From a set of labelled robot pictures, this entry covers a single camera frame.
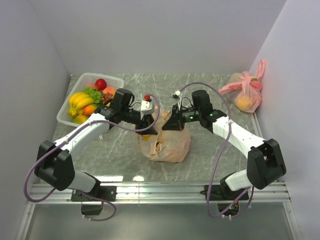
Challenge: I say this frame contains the pink tied fruit bag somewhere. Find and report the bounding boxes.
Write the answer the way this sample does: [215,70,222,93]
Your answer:
[219,59,266,113]

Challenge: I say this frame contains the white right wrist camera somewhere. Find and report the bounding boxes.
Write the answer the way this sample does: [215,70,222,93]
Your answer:
[171,90,181,100]

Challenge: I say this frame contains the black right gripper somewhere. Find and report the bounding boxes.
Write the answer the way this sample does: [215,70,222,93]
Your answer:
[162,104,202,132]

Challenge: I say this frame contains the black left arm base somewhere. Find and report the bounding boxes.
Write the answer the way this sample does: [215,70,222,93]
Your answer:
[70,185,117,219]

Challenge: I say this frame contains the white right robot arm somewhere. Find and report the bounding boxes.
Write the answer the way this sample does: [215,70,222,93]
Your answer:
[162,90,287,200]

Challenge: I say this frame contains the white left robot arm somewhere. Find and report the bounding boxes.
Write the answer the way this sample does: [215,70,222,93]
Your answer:
[34,88,160,201]

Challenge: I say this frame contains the fake green grape bunch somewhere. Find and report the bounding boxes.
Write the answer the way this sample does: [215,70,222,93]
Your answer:
[83,86,103,104]

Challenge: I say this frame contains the aluminium table edge rail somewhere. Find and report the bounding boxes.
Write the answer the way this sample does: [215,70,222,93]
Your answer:
[16,182,302,240]

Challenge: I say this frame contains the fake mango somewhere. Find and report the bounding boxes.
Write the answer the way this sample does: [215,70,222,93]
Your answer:
[83,103,101,116]

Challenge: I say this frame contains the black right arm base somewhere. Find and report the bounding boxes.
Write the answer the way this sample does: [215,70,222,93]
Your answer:
[209,185,250,217]

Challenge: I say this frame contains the fake yellow banana bunch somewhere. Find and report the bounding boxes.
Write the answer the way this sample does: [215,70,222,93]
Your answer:
[68,92,95,119]

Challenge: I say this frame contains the white plastic fruit basket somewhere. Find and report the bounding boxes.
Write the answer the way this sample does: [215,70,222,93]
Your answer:
[56,72,124,127]

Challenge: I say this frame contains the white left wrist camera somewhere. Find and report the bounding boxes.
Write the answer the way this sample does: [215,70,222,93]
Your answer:
[140,100,155,116]

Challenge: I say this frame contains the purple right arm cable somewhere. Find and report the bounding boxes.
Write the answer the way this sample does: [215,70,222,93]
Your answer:
[178,82,255,219]

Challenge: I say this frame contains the fake peach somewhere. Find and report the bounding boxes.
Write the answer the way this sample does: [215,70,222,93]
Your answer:
[102,86,116,97]

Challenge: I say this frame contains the translucent orange plastic bag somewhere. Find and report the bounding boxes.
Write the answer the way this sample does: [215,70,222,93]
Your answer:
[134,110,191,163]

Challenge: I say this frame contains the fake red apple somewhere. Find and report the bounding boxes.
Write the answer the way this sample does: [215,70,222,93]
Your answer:
[94,78,108,91]

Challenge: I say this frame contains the fake small red grapes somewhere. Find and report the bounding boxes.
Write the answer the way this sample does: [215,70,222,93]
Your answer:
[102,92,113,102]

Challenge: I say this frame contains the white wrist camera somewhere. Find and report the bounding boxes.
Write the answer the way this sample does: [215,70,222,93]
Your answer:
[171,90,181,100]
[140,100,155,116]

